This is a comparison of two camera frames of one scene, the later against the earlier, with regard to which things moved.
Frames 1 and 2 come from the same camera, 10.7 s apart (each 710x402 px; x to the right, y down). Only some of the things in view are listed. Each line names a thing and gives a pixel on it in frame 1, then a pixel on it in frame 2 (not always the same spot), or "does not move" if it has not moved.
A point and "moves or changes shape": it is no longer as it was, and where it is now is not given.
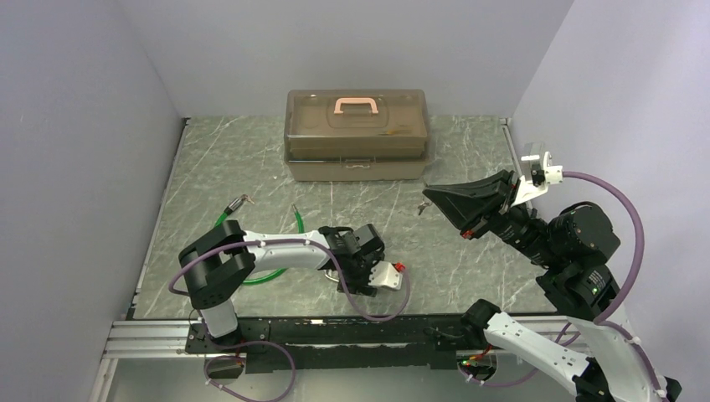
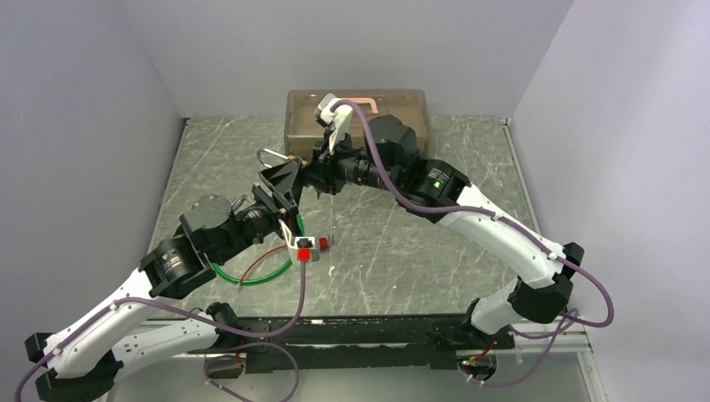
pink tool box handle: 356,100 does not move
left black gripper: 361,286 to 282,205
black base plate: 344,343 does not move
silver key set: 422,206 moves or changes shape
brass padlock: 332,275 to 289,157
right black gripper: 465,202 to 321,167
